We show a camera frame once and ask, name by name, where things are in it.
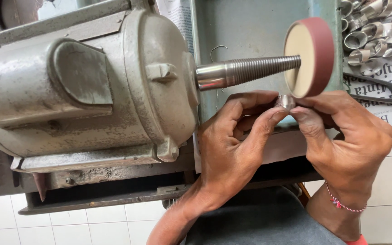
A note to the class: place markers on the person's left hand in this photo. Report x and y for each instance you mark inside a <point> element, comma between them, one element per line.
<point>223,156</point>

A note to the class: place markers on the person's right hand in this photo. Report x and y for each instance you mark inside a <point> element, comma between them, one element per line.
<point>349,149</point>

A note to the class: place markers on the brown wooden stick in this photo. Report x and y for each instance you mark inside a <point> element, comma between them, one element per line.
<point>304,194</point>

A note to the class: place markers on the dark metal tongs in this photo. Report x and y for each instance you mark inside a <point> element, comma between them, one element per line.
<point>381,83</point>

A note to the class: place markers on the person's grey trousers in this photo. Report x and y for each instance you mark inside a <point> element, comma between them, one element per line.
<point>260,221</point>

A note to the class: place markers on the threaded steel spindle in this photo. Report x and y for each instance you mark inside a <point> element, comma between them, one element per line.
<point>247,69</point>

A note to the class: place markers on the orange sleeve cuff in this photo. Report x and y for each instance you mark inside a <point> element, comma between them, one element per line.
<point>357,241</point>

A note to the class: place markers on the sanding wheel with red band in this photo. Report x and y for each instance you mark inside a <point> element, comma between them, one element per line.
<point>320,51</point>

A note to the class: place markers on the pile of silver metal rings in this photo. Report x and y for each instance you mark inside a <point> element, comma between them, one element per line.
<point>376,30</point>

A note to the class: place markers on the blue-grey metal dust tray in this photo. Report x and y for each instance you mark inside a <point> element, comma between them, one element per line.
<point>247,30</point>

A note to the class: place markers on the rusty metal motor base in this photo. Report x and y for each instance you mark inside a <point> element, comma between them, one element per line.
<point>97,190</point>

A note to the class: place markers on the folded newspaper page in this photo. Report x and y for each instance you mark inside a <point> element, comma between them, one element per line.
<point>179,17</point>

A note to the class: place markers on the grey electric polishing motor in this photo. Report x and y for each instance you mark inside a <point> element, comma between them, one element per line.
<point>80,88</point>

